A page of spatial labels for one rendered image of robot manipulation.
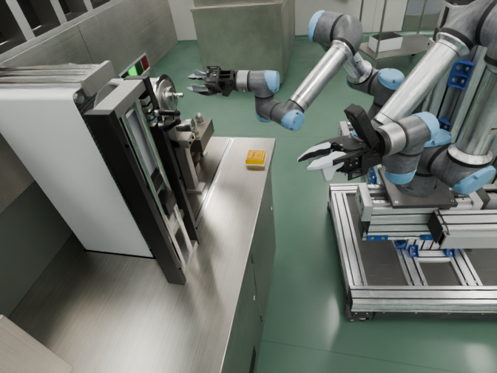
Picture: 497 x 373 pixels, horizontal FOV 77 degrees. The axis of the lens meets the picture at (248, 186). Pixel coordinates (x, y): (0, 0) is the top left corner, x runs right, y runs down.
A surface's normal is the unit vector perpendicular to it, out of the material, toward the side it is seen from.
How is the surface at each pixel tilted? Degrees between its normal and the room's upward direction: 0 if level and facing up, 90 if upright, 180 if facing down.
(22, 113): 90
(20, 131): 90
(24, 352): 90
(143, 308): 0
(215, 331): 0
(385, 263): 0
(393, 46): 90
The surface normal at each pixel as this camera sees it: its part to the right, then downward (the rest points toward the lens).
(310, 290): -0.10, -0.74
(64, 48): 0.98, 0.06
